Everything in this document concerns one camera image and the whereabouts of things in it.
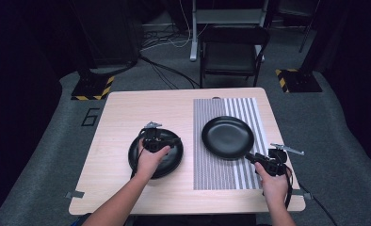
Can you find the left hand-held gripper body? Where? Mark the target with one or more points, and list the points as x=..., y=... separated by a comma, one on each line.
x=153, y=141

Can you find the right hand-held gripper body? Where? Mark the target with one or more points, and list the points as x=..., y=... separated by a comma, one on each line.
x=273, y=164

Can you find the black plate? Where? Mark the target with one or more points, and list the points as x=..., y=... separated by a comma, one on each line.
x=227, y=137
x=171, y=160

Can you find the person's right hand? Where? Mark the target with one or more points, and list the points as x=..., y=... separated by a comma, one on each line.
x=273, y=186

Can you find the person's left hand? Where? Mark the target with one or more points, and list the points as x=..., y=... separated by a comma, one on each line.
x=150, y=163

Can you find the grey tape strip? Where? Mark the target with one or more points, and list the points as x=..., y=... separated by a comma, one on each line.
x=301, y=193
x=74, y=194

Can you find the grey striped placemat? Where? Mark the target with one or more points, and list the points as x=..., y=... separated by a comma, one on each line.
x=215, y=175

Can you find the person's dark clothing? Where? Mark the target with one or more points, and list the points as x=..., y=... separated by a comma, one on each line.
x=193, y=220

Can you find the black stand with striped base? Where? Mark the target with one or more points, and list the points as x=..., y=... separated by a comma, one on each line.
x=91, y=88
x=299, y=81

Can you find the black folding chair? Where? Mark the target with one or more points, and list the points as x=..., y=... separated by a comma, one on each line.
x=233, y=56

